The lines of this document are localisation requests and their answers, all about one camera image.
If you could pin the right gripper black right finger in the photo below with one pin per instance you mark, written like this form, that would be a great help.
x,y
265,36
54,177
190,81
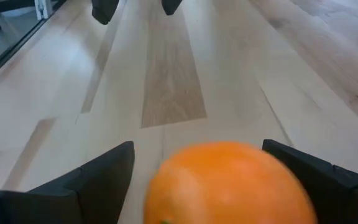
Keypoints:
x,y
343,199

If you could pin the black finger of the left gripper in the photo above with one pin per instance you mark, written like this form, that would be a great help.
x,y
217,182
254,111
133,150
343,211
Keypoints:
x,y
105,11
171,6

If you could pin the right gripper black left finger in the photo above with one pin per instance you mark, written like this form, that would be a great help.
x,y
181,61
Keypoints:
x,y
73,199

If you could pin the orange fruit toy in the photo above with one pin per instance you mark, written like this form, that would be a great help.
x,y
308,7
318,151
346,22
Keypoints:
x,y
228,186

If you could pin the white bracket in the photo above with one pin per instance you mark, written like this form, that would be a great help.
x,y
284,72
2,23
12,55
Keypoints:
x,y
43,9

